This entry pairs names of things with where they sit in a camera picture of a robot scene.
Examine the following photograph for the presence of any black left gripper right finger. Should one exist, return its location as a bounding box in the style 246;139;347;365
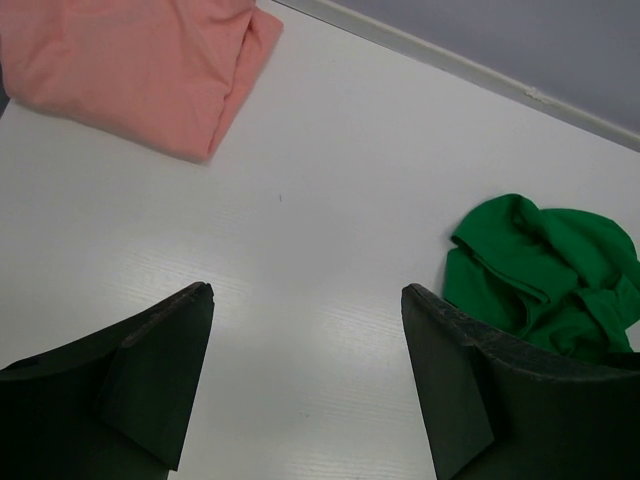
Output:
401;284;639;479

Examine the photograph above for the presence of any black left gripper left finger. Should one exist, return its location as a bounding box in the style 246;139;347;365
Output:
1;282;214;479

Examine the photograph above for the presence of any green t-shirt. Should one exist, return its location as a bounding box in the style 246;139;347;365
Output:
442;194;639;363

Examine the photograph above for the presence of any folded pink t-shirt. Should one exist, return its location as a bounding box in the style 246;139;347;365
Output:
1;1;283;162

